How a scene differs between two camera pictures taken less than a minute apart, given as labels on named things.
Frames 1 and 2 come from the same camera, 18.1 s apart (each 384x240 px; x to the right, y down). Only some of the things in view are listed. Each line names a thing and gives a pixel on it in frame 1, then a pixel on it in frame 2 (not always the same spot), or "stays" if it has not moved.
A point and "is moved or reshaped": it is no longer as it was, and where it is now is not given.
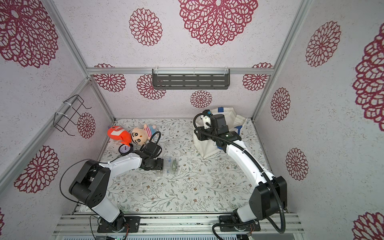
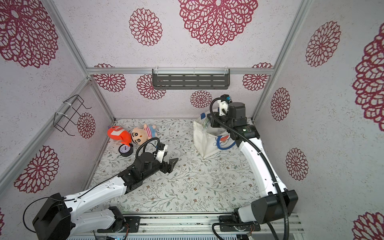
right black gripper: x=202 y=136 to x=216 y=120
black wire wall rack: x=66 y=111 stays
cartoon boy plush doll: x=140 y=136 stays
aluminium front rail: x=86 y=224 stays
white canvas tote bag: x=234 y=122 is moved or reshaped
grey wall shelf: x=190 y=78 stays
